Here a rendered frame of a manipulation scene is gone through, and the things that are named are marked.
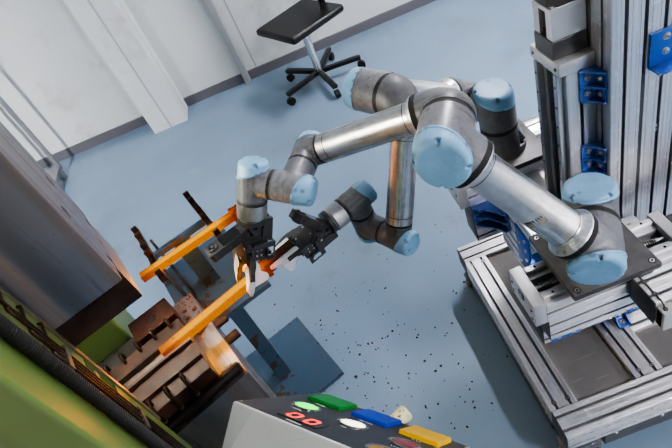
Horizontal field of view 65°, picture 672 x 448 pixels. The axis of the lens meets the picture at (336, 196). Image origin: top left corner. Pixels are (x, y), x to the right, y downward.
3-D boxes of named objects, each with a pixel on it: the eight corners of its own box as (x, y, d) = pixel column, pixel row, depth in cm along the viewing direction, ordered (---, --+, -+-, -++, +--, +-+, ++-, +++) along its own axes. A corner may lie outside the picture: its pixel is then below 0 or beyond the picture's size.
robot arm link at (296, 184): (322, 159, 127) (278, 152, 129) (309, 192, 119) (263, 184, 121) (323, 182, 132) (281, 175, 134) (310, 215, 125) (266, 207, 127)
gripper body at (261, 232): (275, 260, 137) (277, 219, 132) (245, 269, 132) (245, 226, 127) (261, 247, 142) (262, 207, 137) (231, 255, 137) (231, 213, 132)
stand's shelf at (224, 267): (226, 231, 210) (224, 228, 209) (271, 285, 181) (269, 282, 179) (161, 278, 203) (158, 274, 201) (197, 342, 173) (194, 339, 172)
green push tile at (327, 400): (327, 393, 111) (308, 395, 105) (357, 404, 107) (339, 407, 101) (325, 402, 111) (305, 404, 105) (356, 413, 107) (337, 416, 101)
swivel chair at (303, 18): (356, 47, 439) (311, -87, 371) (376, 84, 386) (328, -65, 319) (280, 78, 444) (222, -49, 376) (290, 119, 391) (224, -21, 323)
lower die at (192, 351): (191, 333, 144) (175, 316, 139) (222, 380, 130) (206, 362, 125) (52, 446, 132) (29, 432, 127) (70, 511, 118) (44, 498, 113)
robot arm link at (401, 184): (441, 76, 131) (425, 250, 150) (406, 70, 138) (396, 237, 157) (410, 82, 123) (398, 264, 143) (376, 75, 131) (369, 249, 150)
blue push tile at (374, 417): (368, 408, 106) (350, 410, 99) (402, 420, 102) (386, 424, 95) (366, 417, 106) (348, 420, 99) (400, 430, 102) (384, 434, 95)
